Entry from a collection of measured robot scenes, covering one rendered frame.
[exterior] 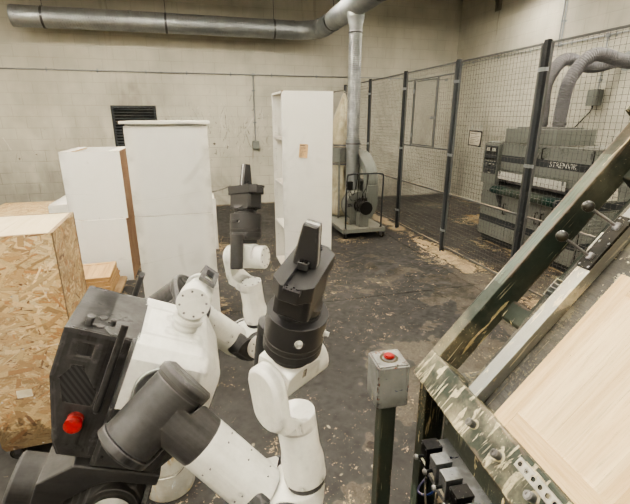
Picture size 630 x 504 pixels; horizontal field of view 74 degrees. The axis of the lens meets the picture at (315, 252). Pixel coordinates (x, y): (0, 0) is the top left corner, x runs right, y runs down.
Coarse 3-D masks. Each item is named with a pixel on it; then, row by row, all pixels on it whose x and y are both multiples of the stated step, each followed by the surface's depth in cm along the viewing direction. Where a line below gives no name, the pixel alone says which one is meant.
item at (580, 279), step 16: (624, 240) 130; (608, 256) 130; (576, 272) 134; (592, 272) 131; (560, 288) 135; (576, 288) 131; (544, 304) 136; (560, 304) 132; (544, 320) 133; (528, 336) 134; (512, 352) 135; (528, 352) 135; (496, 368) 137; (512, 368) 136; (480, 384) 138; (496, 384) 137
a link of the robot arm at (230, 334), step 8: (216, 312) 116; (216, 320) 115; (224, 320) 117; (240, 320) 130; (216, 328) 115; (224, 328) 116; (232, 328) 119; (240, 328) 122; (216, 336) 115; (224, 336) 117; (232, 336) 118; (240, 336) 120; (224, 344) 118; (232, 344) 119; (240, 344) 119; (248, 344) 120; (224, 352) 121; (232, 352) 119; (240, 352) 119; (248, 352) 120; (248, 360) 122
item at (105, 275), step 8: (88, 264) 442; (96, 264) 442; (104, 264) 443; (112, 264) 441; (88, 272) 420; (96, 272) 420; (104, 272) 420; (112, 272) 423; (88, 280) 402; (96, 280) 405; (104, 280) 407; (112, 280) 421; (120, 280) 446; (104, 288) 408; (112, 288) 420; (120, 288) 425
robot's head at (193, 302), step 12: (192, 276) 91; (192, 288) 82; (204, 288) 84; (180, 300) 83; (192, 300) 83; (204, 300) 83; (180, 312) 83; (192, 312) 83; (204, 312) 84; (192, 324) 87
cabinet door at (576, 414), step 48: (624, 288) 121; (576, 336) 124; (624, 336) 114; (528, 384) 127; (576, 384) 116; (624, 384) 107; (528, 432) 119; (576, 432) 109; (624, 432) 101; (576, 480) 103; (624, 480) 95
